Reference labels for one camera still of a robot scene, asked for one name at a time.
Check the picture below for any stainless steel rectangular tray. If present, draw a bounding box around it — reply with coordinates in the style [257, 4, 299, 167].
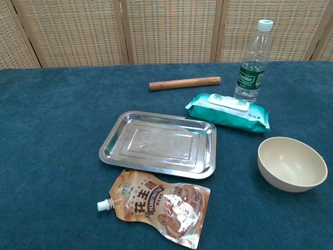
[98, 110, 217, 180]

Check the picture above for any beige plastic bowl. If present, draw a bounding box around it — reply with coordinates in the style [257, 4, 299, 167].
[257, 136, 328, 193]

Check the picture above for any wooden rolling pin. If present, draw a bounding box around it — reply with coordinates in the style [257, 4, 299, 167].
[148, 76, 222, 92]

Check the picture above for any green wet wipes pack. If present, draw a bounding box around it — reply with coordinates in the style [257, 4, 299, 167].
[185, 93, 271, 133]

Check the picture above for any peanut butter spout pouch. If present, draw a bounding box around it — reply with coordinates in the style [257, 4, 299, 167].
[97, 169, 211, 249]

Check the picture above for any woven rattan folding screen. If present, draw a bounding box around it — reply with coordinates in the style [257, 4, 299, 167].
[0, 0, 333, 70]

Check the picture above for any clear plastic water bottle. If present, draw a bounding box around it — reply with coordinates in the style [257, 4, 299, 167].
[233, 19, 274, 105]

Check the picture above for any teal blue tablecloth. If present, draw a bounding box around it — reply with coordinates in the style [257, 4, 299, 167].
[0, 60, 333, 250]

